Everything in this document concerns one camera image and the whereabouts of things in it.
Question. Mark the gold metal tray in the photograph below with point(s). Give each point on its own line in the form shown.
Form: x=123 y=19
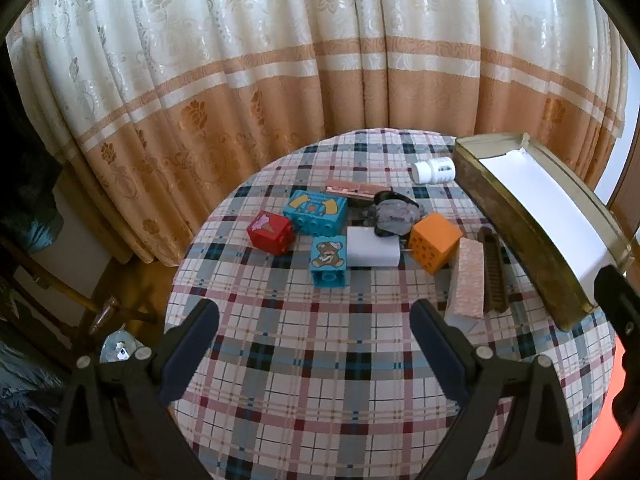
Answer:
x=505 y=210

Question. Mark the white pill bottle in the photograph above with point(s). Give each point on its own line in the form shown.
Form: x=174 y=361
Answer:
x=435 y=170

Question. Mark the brown toy train track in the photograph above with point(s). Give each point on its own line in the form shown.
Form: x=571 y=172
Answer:
x=495 y=275

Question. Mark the red toy block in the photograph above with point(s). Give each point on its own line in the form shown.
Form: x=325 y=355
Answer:
x=267 y=232

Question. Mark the orange red cloth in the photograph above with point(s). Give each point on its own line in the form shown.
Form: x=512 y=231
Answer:
x=600 y=410

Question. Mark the copper pink tin case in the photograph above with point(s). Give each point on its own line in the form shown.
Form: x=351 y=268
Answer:
x=350 y=190

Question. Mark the large blue toy block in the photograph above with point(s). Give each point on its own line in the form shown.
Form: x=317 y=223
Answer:
x=312 y=207

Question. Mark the grey sequin pouch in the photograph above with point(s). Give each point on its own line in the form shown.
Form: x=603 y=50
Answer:
x=395 y=215

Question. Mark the shiny crumpled wrapper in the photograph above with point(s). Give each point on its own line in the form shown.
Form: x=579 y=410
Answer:
x=120 y=347

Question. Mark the blue teddy bear toy block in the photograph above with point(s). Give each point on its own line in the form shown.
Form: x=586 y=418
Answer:
x=327 y=257

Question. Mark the wooden chair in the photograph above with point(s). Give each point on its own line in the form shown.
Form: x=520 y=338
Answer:
x=75 y=305

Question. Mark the white power adapter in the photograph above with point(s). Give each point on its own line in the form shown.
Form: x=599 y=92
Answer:
x=372 y=247

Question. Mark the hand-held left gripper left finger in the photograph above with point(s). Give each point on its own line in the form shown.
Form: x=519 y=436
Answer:
x=190 y=345

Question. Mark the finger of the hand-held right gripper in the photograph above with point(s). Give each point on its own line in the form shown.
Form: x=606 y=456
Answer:
x=620 y=300

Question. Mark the cream and orange floral curtain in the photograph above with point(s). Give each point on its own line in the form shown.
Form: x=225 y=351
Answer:
x=250 y=60

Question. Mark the orange toy cube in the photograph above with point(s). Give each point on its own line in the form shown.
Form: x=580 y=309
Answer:
x=435 y=240

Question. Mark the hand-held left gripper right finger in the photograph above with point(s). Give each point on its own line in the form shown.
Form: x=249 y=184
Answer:
x=435 y=350

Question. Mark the pink and white long box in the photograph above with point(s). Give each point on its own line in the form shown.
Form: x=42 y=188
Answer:
x=470 y=280

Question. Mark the dark teal cloth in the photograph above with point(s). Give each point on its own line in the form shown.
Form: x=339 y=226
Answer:
x=30 y=210

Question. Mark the blue grey cloth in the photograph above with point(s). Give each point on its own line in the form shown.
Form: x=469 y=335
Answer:
x=25 y=410

